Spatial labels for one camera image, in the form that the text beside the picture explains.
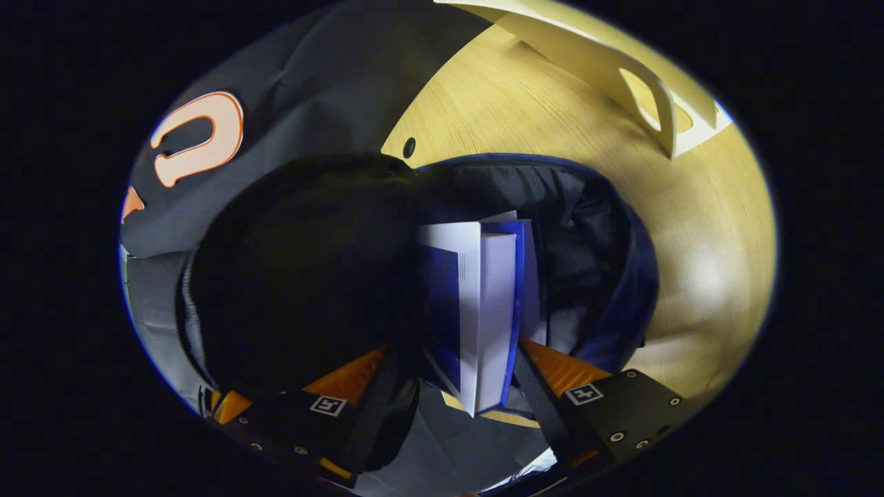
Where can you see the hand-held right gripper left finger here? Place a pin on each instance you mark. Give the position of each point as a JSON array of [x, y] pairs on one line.
[[387, 414]]

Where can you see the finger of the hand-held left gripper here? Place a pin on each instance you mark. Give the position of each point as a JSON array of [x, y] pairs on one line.
[[231, 407]]

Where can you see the grey book with white spine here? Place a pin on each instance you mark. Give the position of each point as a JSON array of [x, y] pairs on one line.
[[533, 276]]

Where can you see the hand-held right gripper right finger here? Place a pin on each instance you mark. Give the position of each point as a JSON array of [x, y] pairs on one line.
[[535, 393]]

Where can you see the blue schoolbag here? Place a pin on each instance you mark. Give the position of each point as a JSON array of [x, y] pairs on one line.
[[311, 276]]

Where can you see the white bookshelf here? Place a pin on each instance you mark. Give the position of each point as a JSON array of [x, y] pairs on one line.
[[587, 48]]

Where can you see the blue book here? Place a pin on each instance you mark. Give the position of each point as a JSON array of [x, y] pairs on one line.
[[494, 317]]

